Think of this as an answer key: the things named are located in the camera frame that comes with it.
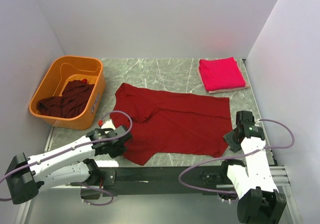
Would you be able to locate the dark red t-shirt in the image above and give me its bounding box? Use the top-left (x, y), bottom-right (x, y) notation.
top-left (110, 83), bottom-right (232, 165)

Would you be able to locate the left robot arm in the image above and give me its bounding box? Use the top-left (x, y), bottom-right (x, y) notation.
top-left (3, 125), bottom-right (132, 205)

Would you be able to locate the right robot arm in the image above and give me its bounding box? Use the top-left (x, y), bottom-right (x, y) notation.
top-left (219, 111), bottom-right (287, 224)

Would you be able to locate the black base crossbar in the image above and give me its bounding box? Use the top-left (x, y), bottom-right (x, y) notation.
top-left (83, 164), bottom-right (234, 196)

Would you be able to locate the folded hot pink t-shirt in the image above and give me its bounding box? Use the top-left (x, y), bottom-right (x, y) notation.
top-left (198, 56), bottom-right (246, 92)

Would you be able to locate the maroon t-shirt in bin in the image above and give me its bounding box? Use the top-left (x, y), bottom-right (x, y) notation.
top-left (36, 80), bottom-right (95, 118)

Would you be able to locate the orange plastic bin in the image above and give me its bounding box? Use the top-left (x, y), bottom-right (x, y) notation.
top-left (29, 56), bottom-right (106, 130)

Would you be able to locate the aluminium extrusion rail frame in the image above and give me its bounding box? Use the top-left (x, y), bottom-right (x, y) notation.
top-left (13, 126), bottom-right (303, 224)

